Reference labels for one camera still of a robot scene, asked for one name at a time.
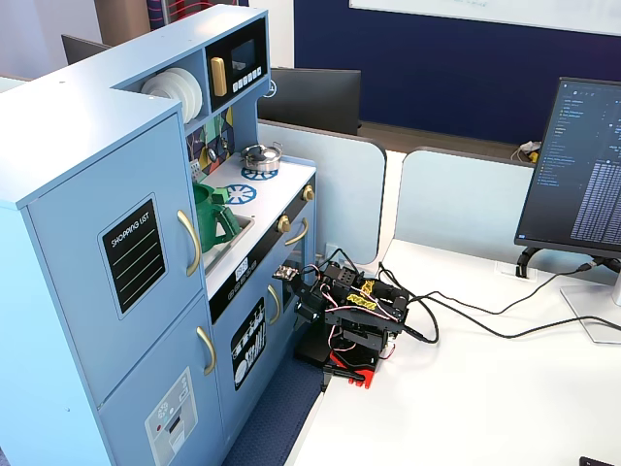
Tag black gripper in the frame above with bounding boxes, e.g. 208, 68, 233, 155
283, 262, 364, 325

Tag blue shopping list cabinet door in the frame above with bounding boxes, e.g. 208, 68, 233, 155
26, 112, 205, 407

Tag blue toy oven door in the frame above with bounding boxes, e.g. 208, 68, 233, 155
280, 206, 316, 313

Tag blue dishwasher door with print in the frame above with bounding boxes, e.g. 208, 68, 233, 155
212, 271, 285, 438

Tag blue ice dispenser cabinet door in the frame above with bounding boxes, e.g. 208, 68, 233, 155
96, 289, 227, 466

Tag black toy microwave door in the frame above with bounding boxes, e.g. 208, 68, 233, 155
204, 17, 268, 114

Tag blue toy kitchen cabinet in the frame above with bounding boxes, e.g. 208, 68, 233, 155
0, 3, 319, 466

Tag black flat box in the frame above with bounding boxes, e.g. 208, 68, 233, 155
295, 334, 332, 368

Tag black table clamp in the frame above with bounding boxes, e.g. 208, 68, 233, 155
320, 364, 366, 384

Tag light blue desk partition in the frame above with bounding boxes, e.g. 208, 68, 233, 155
395, 147, 538, 253
256, 118, 388, 266

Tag green toy pitcher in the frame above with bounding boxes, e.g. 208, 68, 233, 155
192, 182, 242, 254

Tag silver toy pot with lid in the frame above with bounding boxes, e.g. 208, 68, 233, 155
241, 142, 285, 174

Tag black monitor seen from behind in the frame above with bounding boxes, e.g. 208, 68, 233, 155
256, 66, 363, 137

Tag white toy plate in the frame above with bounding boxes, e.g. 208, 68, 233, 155
140, 71, 191, 122
167, 66, 204, 120
157, 68, 198, 121

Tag silver monitor stand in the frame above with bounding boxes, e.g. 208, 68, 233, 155
560, 271, 621, 346

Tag monitor showing code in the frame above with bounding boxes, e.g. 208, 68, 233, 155
513, 76, 621, 258

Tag red striped banner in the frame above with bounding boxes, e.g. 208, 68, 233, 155
145, 0, 249, 30

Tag brown wooden panel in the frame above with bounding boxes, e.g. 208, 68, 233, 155
94, 0, 150, 48

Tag dark monitor behind kitchen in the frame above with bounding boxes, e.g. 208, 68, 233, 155
61, 33, 114, 66

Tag white whiteboard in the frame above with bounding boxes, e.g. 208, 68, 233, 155
347, 0, 621, 38

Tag red robot base mount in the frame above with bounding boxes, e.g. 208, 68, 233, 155
329, 349, 377, 389

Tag long black cable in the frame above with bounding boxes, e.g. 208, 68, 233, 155
377, 261, 621, 345

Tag yellow and white cable bundle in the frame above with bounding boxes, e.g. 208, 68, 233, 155
511, 140, 542, 164

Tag black cable with plug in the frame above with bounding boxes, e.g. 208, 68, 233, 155
409, 260, 607, 316

